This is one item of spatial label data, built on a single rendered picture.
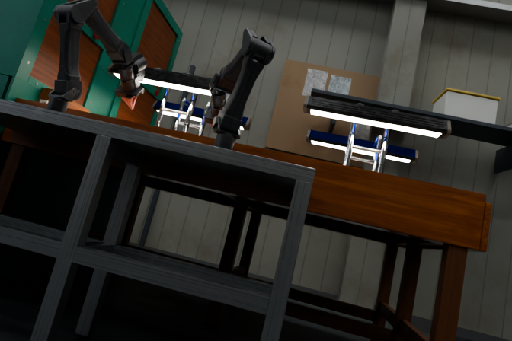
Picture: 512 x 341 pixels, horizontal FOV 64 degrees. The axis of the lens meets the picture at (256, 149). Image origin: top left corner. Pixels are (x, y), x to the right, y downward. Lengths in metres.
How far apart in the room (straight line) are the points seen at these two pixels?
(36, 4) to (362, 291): 3.20
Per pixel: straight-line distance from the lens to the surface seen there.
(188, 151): 1.14
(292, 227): 1.09
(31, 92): 2.01
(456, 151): 4.37
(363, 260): 3.86
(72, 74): 1.56
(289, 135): 4.07
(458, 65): 4.66
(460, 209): 1.51
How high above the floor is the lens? 0.48
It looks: 11 degrees up
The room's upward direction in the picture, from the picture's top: 14 degrees clockwise
